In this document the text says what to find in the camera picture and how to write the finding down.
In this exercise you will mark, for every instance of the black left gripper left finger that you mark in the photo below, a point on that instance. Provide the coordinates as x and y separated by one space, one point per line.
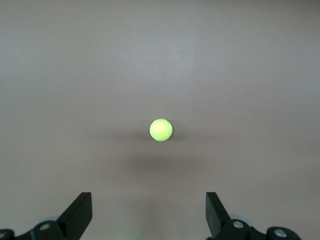
77 215

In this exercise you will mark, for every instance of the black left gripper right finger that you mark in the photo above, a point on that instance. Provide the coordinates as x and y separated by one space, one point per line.
217 217

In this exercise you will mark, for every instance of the yellow-green tennis ball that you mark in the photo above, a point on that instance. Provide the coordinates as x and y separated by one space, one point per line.
161 130

